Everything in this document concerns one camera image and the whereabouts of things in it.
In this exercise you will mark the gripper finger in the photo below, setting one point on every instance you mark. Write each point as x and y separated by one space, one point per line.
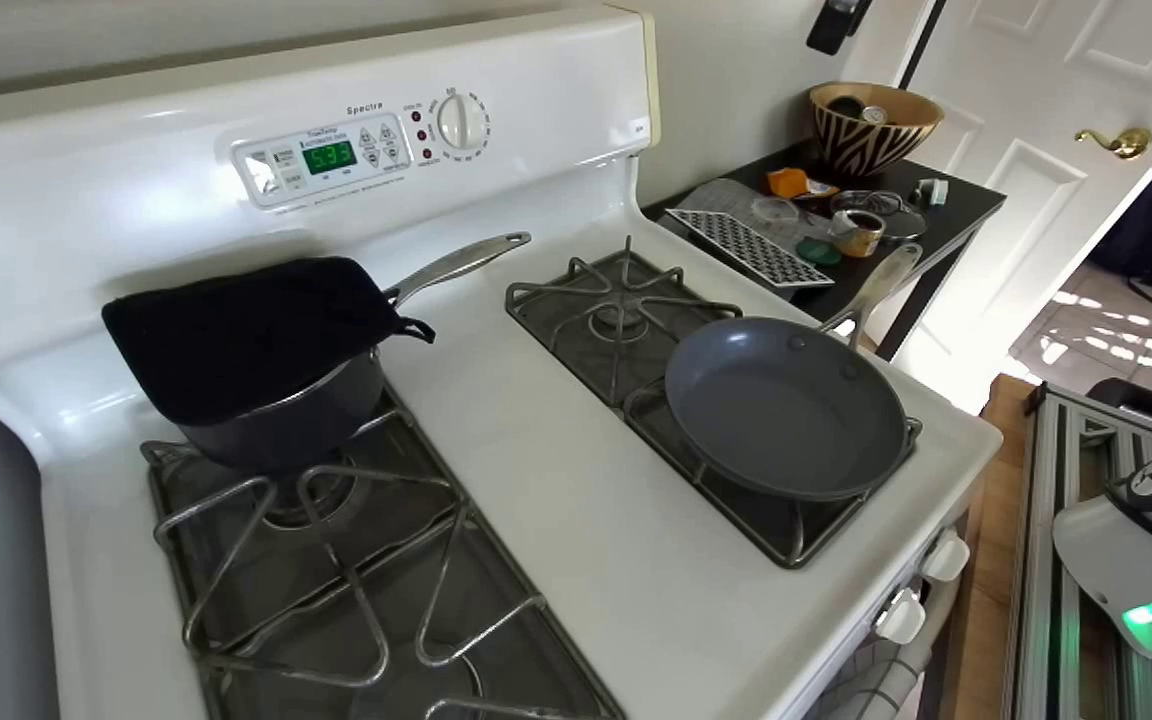
836 25

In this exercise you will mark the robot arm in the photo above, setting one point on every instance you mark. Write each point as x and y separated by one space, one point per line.
1136 560

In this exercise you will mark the white timer dial knob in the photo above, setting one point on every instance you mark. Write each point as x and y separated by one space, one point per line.
461 122

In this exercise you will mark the white stove knob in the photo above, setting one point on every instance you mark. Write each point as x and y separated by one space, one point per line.
900 616
946 556

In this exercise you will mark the small metal can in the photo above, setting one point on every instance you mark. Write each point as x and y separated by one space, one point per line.
874 115

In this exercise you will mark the zebra pattern wooden bowl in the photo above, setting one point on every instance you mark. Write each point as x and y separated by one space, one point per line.
871 135

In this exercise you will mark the orange fruit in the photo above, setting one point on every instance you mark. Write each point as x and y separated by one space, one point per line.
787 182

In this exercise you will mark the small white grey device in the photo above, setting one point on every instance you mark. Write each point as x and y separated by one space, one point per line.
930 190

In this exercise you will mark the glass pot lid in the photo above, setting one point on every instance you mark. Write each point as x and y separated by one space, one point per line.
886 212

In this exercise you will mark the clear plastic bag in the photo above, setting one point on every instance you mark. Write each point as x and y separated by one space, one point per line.
736 205

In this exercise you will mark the black side table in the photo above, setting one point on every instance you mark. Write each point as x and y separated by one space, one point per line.
946 205

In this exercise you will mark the green round lid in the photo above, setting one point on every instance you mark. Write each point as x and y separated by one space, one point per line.
818 251

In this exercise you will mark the black and white patterned tray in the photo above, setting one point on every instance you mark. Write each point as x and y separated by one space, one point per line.
751 248

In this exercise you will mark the white panel door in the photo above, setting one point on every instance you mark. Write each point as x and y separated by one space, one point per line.
1036 180

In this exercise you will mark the narrow grey burner grate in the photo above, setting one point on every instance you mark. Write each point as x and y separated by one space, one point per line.
596 300

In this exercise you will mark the stove burner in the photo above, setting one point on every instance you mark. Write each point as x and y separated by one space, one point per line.
619 322
319 503

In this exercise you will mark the dark backpack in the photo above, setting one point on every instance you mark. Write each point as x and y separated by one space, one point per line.
1151 220

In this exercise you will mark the grey frying pan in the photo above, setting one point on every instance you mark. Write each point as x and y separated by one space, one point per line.
781 410

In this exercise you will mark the white gas stove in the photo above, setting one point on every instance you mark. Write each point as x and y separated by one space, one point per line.
556 500

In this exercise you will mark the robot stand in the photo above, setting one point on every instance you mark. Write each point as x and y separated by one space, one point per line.
1046 560

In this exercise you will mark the checked dish towel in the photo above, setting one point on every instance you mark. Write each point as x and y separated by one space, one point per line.
871 685

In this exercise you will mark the black pot holder cloth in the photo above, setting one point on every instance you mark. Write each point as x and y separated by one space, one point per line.
246 335

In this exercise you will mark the wide grey burner grate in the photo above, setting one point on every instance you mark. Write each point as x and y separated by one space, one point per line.
356 600

